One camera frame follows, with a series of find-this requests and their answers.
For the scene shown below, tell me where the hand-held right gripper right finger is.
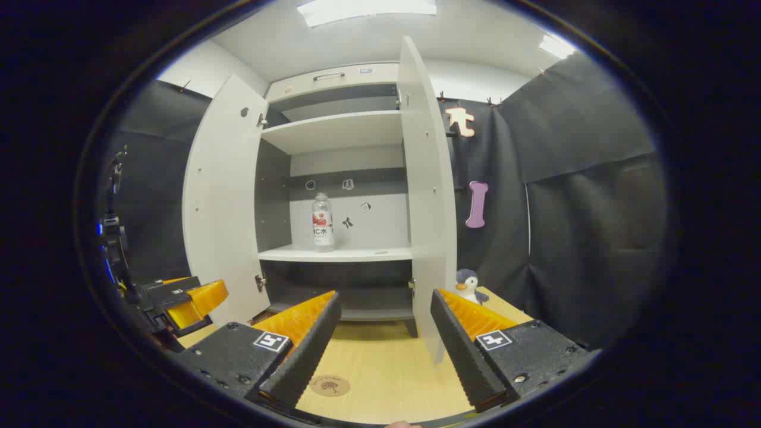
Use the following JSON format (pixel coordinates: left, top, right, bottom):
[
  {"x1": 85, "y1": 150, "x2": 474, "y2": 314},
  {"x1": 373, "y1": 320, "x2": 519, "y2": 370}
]
[{"x1": 430, "y1": 288, "x2": 595, "y2": 414}]

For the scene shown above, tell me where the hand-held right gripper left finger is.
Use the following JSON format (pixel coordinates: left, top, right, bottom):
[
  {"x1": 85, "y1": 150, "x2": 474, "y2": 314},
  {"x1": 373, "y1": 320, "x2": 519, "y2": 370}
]
[{"x1": 169, "y1": 290, "x2": 343, "y2": 411}]

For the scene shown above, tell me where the round cork coaster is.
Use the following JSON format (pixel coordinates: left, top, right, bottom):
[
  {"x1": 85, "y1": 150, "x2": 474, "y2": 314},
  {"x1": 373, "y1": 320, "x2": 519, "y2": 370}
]
[{"x1": 309, "y1": 374, "x2": 351, "y2": 397}]

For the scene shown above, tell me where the white cabinet door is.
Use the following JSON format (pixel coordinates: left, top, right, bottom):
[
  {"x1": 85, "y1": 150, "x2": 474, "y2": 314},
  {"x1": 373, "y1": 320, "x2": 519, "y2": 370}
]
[
  {"x1": 181, "y1": 73, "x2": 271, "y2": 326},
  {"x1": 397, "y1": 36, "x2": 458, "y2": 364}
]

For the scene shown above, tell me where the clear bottle with red label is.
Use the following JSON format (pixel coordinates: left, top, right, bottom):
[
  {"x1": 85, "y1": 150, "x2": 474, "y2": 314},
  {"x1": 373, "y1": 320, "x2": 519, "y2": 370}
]
[{"x1": 312, "y1": 192, "x2": 335, "y2": 253}]

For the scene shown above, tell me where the white and grey cabinet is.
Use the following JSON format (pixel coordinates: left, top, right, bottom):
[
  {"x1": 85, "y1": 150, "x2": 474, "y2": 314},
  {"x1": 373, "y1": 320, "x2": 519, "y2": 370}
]
[{"x1": 256, "y1": 61, "x2": 417, "y2": 338}]

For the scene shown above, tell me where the penguin plush toy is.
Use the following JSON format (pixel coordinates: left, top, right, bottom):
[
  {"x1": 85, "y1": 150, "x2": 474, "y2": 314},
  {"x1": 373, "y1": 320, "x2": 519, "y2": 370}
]
[{"x1": 455, "y1": 269, "x2": 490, "y2": 306}]

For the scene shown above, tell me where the black backdrop cloth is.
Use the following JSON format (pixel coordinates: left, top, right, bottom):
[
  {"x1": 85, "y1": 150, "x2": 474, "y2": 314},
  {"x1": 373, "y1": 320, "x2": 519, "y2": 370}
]
[{"x1": 98, "y1": 51, "x2": 669, "y2": 351}]

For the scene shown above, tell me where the ceiling light panel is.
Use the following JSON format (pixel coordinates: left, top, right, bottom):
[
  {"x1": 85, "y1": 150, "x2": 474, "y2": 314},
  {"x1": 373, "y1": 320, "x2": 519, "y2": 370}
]
[
  {"x1": 296, "y1": 0, "x2": 438, "y2": 29},
  {"x1": 538, "y1": 34, "x2": 577, "y2": 60}
]

